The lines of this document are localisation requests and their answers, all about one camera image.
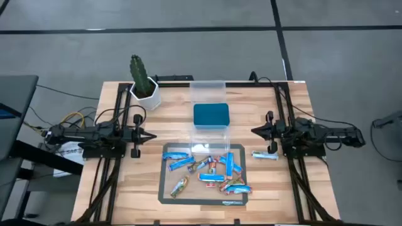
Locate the black table cable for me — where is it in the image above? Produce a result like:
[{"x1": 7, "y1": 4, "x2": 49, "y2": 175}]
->
[{"x1": 249, "y1": 71, "x2": 359, "y2": 128}]

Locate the grey chair base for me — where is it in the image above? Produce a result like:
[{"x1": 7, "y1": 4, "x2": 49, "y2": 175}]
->
[{"x1": 372, "y1": 109, "x2": 402, "y2": 129}]

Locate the black-edged silicone baking mat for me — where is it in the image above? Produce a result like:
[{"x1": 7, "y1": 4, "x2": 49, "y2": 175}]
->
[{"x1": 157, "y1": 143, "x2": 249, "y2": 207}]

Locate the multicoloured granola bar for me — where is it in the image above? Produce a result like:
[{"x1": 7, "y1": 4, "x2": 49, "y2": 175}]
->
[{"x1": 187, "y1": 156, "x2": 210, "y2": 174}]

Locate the grey desk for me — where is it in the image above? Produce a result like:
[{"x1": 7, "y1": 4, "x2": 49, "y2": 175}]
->
[{"x1": 0, "y1": 74, "x2": 40, "y2": 217}]

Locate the black floor cable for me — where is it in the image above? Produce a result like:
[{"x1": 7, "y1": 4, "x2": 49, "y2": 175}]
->
[
  {"x1": 369, "y1": 121, "x2": 402, "y2": 163},
  {"x1": 36, "y1": 83, "x2": 100, "y2": 101}
]

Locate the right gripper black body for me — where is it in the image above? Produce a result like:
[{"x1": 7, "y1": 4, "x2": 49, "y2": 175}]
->
[{"x1": 265, "y1": 110, "x2": 285, "y2": 154}]

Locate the orange blue snack bag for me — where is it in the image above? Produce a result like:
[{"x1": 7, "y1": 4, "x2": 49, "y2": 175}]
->
[{"x1": 170, "y1": 175, "x2": 190, "y2": 199}]

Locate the pale blue granola bar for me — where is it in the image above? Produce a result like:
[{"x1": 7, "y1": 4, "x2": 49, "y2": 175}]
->
[{"x1": 251, "y1": 150, "x2": 280, "y2": 161}]

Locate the blue and red granola bar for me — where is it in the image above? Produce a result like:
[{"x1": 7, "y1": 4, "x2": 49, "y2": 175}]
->
[{"x1": 224, "y1": 185, "x2": 253, "y2": 196}]

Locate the white bag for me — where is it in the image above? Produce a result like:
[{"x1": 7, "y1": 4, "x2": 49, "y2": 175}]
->
[{"x1": 52, "y1": 141, "x2": 85, "y2": 178}]

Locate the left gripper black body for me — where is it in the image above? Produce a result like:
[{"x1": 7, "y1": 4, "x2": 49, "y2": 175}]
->
[{"x1": 125, "y1": 114, "x2": 146, "y2": 159}]

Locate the green cactus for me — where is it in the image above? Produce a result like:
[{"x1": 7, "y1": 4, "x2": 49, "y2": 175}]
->
[{"x1": 129, "y1": 54, "x2": 153, "y2": 97}]

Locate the black desk crossbar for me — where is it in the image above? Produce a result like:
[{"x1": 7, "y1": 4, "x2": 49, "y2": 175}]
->
[{"x1": 9, "y1": 139, "x2": 84, "y2": 176}]

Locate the yellow cable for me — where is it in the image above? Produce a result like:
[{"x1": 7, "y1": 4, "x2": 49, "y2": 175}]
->
[{"x1": 61, "y1": 112, "x2": 85, "y2": 128}]

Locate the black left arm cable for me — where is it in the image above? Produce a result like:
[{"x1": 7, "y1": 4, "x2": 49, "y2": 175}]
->
[{"x1": 94, "y1": 105, "x2": 148, "y2": 127}]

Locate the white hexagonal plant pot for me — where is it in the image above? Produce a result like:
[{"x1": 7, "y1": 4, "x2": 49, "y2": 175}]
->
[{"x1": 129, "y1": 76, "x2": 163, "y2": 111}]

